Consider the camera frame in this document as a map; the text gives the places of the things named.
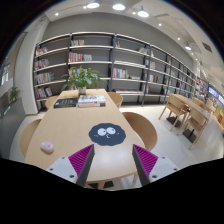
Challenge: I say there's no black book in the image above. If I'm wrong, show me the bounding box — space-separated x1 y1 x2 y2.
54 98 77 108

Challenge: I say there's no wooden chair far left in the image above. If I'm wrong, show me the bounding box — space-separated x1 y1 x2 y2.
45 96 58 109

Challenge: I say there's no long wooden table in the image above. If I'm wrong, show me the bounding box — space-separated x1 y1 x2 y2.
25 89 142 183

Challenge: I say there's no white computer mouse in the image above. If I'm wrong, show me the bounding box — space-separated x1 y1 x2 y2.
40 141 54 153

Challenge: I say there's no large grey bookshelf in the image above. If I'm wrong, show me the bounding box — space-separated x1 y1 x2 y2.
33 32 196 109

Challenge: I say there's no wooden chair near left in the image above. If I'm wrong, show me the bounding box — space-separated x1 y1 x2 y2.
20 119 41 157

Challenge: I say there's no wooden chair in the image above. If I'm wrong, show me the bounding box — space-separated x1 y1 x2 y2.
20 119 41 157
123 112 158 151
108 92 123 107
45 96 58 109

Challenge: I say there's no wooden chair far right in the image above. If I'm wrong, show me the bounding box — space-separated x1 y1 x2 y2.
108 92 123 107

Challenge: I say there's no small plant at left wall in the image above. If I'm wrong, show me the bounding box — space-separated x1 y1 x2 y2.
9 87 20 103

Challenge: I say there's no wooden armchair front right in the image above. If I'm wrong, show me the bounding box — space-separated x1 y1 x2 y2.
179 108 210 145

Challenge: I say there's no white and red book stack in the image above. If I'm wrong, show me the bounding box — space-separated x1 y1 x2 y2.
77 94 106 107

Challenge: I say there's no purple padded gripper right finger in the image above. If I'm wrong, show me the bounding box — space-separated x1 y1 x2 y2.
132 145 179 186

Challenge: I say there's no wooden chair near right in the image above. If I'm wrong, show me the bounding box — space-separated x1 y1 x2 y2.
123 112 158 151

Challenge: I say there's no green potted plant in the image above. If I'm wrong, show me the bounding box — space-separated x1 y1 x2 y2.
62 66 100 90

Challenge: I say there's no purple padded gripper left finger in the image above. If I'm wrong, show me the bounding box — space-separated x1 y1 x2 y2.
47 144 95 187

